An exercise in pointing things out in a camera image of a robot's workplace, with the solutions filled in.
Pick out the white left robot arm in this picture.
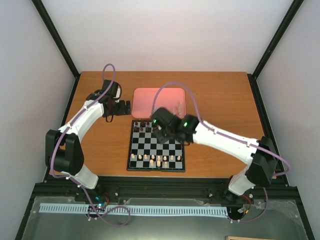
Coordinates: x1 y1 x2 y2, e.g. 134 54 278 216
45 79 131 202

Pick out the white chess king piece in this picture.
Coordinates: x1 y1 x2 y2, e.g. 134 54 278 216
149 159 154 167

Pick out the pink plastic tray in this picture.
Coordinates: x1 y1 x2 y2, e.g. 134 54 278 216
131 88 186 119

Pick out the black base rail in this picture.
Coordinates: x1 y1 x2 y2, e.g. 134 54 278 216
32 174 301 208

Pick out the black white chess board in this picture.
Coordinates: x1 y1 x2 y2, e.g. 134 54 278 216
126 120 186 172

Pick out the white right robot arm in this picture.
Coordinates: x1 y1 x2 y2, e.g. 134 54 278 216
151 107 278 202

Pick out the black aluminium frame post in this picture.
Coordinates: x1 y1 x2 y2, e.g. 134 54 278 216
31 0 78 76

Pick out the light blue cable duct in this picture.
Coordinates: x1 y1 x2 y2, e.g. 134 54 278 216
38 203 228 218

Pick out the black right frame post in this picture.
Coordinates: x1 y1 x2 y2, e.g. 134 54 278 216
251 0 305 78

